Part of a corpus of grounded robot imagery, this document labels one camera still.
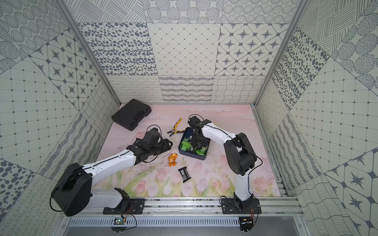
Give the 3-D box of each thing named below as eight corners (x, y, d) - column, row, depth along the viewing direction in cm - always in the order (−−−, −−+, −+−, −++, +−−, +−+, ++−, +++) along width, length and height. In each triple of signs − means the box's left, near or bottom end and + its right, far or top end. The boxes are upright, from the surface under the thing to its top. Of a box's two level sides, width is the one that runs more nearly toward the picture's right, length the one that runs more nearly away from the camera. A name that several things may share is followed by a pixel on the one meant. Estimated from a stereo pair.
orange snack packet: (167, 166, 90) (167, 165, 88) (169, 154, 95) (168, 153, 93) (176, 166, 90) (176, 165, 88) (177, 154, 95) (177, 153, 93)
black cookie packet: (183, 183, 84) (183, 182, 82) (178, 170, 88) (178, 169, 87) (191, 179, 85) (191, 178, 84) (185, 167, 90) (185, 165, 88)
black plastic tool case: (111, 120, 112) (108, 116, 108) (133, 102, 125) (131, 97, 121) (131, 131, 105) (129, 127, 101) (152, 111, 118) (150, 106, 114)
